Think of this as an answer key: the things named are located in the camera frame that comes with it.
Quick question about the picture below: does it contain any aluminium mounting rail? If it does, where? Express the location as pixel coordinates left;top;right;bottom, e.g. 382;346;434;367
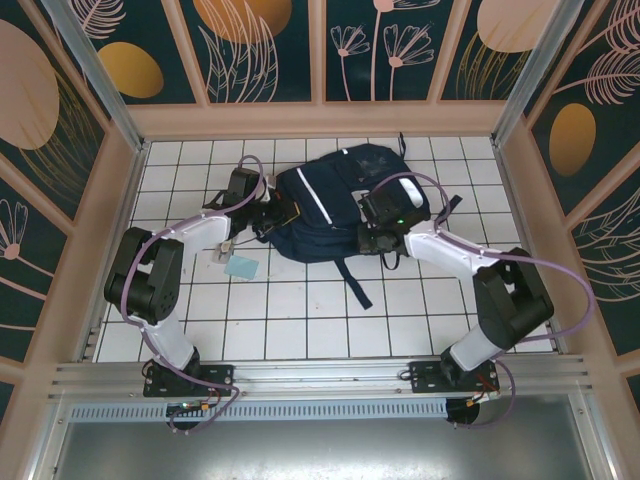
48;354;597;401

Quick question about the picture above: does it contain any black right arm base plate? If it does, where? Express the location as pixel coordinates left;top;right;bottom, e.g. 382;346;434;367
408;360;501;395

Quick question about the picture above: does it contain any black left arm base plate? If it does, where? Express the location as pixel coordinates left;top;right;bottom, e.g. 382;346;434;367
143;363;236;398

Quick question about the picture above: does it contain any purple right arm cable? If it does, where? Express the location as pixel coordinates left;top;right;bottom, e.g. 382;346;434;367
372;172;596;431

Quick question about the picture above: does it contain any light blue note pad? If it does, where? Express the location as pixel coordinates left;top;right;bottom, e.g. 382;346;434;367
223;254;260;280

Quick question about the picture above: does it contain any navy blue backpack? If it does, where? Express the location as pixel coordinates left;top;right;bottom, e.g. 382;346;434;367
257;132;464;309

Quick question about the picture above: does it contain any grey slotted cable duct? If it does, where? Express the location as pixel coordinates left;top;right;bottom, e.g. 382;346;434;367
67;398;450;422

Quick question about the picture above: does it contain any aluminium corner post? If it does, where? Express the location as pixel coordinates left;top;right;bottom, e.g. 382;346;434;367
490;0;601;147
42;0;150;154

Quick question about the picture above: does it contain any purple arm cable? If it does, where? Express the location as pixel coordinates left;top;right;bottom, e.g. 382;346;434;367
372;172;596;431
121;154;274;436

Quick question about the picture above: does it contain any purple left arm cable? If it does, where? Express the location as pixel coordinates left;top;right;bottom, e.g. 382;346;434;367
121;154;274;436

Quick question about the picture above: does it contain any red and orange wire connector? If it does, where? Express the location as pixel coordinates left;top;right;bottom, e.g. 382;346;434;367
467;382;501;407

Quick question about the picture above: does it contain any small green circuit board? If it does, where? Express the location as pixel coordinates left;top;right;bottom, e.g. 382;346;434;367
167;401;214;416

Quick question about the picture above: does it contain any grey metal sheet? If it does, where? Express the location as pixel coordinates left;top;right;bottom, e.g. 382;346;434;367
49;418;597;480

